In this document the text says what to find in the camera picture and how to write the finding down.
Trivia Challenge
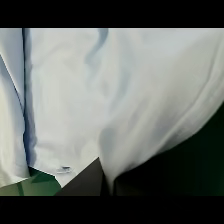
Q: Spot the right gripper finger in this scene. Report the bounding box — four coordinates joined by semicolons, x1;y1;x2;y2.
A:
54;157;111;197

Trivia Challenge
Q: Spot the light blue shirt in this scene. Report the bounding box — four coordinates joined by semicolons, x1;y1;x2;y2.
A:
0;28;224;194

